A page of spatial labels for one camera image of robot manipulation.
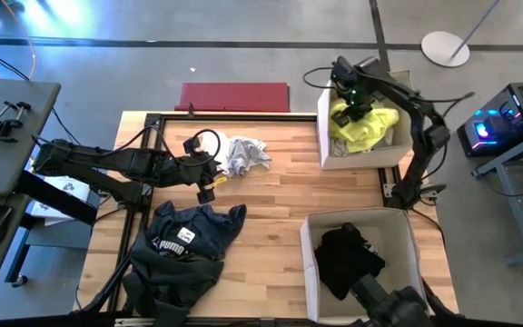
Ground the white garment tag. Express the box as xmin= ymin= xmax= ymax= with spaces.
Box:
xmin=177 ymin=226 xmax=197 ymax=245

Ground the dark grey-green garment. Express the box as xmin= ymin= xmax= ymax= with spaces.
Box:
xmin=122 ymin=244 xmax=225 ymax=327

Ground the white round floor stand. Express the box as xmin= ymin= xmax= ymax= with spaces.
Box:
xmin=419 ymin=0 xmax=502 ymax=69

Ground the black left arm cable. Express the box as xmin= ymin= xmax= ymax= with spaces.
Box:
xmin=141 ymin=124 xmax=222 ymax=170

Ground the red board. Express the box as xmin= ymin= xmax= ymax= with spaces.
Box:
xmin=173 ymin=82 xmax=291 ymax=114

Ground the white fabric storage bin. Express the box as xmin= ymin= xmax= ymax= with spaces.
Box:
xmin=316 ymin=67 xmax=419 ymax=172
xmin=300 ymin=206 xmax=431 ymax=326

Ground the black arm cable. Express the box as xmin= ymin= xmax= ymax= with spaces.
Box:
xmin=302 ymin=66 xmax=336 ymax=91
xmin=141 ymin=124 xmax=222 ymax=170

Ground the silver metal bracket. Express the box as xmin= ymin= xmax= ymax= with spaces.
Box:
xmin=113 ymin=317 xmax=168 ymax=327

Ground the yellow garment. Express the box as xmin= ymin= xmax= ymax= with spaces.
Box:
xmin=329 ymin=97 xmax=401 ymax=154

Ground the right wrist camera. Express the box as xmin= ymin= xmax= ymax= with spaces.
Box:
xmin=331 ymin=55 xmax=359 ymax=86

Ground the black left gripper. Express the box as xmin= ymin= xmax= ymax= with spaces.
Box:
xmin=170 ymin=154 xmax=221 ymax=204

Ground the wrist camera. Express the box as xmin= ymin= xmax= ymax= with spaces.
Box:
xmin=183 ymin=135 xmax=202 ymax=155
xmin=331 ymin=55 xmax=359 ymax=86

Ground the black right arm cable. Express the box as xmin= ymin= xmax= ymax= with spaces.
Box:
xmin=302 ymin=66 xmax=336 ymax=91

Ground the orange floor cable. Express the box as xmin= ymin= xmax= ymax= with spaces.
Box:
xmin=0 ymin=0 xmax=37 ymax=81

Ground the black desk crossbar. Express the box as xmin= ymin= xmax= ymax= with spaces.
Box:
xmin=15 ymin=171 xmax=99 ymax=226

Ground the navy Puma shirt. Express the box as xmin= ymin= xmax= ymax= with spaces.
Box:
xmin=146 ymin=201 xmax=248 ymax=264

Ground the black floor cable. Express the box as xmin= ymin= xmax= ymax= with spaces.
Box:
xmin=0 ymin=42 xmax=32 ymax=82

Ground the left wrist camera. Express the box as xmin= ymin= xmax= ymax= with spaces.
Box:
xmin=183 ymin=135 xmax=202 ymax=155

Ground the white printed box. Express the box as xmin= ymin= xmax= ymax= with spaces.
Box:
xmin=29 ymin=174 xmax=94 ymax=227

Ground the black garment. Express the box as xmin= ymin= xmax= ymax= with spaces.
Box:
xmin=314 ymin=222 xmax=387 ymax=302

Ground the light grey garment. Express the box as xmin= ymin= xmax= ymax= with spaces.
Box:
xmin=222 ymin=135 xmax=272 ymax=178

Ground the grey desk base leg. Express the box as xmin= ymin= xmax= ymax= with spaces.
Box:
xmin=5 ymin=213 xmax=91 ymax=289

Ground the white garment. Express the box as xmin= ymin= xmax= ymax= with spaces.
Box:
xmin=200 ymin=130 xmax=233 ymax=176

